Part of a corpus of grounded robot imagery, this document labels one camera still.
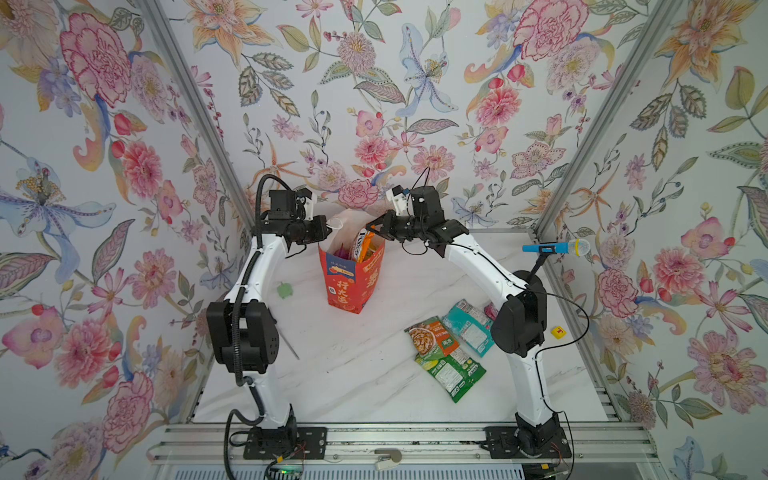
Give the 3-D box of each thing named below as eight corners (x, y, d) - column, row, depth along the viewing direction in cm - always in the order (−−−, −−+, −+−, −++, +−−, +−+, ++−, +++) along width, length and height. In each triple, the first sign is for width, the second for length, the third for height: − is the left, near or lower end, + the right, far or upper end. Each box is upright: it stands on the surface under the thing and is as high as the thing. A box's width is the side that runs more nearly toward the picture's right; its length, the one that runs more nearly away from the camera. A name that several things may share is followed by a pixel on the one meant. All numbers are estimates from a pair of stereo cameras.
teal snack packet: (480, 358, 90) (483, 354, 87) (440, 318, 98) (442, 314, 96) (502, 338, 94) (505, 334, 91) (462, 302, 102) (464, 297, 100)
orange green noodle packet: (418, 365, 88) (419, 361, 86) (403, 331, 95) (404, 326, 93) (457, 352, 91) (459, 347, 88) (440, 319, 98) (442, 314, 95)
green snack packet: (457, 404, 82) (459, 400, 80) (415, 361, 90) (416, 357, 87) (483, 374, 88) (486, 369, 85) (442, 336, 95) (444, 331, 92)
